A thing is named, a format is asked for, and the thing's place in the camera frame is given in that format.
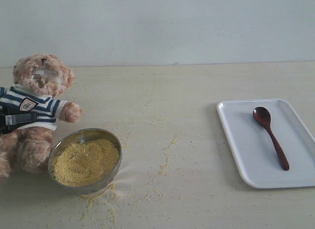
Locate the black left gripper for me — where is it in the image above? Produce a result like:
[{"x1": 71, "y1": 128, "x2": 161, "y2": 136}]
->
[{"x1": 0, "y1": 107, "x2": 37, "y2": 134}]

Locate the beige teddy bear striped sweater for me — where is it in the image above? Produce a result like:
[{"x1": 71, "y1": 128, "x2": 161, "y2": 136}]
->
[{"x1": 0, "y1": 54, "x2": 82, "y2": 181}]

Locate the dark red wooden spoon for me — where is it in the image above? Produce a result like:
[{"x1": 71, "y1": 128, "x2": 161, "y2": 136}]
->
[{"x1": 252, "y1": 107, "x2": 290, "y2": 171}]

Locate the steel bowl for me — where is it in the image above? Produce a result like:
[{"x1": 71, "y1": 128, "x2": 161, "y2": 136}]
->
[{"x1": 48, "y1": 128, "x2": 122, "y2": 195}]

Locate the yellow millet grain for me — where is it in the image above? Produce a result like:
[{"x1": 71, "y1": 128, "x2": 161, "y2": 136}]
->
[{"x1": 54, "y1": 139, "x2": 120, "y2": 187}]

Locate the white plastic tray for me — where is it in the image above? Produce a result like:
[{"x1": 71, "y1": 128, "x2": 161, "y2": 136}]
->
[{"x1": 217, "y1": 98, "x2": 315, "y2": 189}]

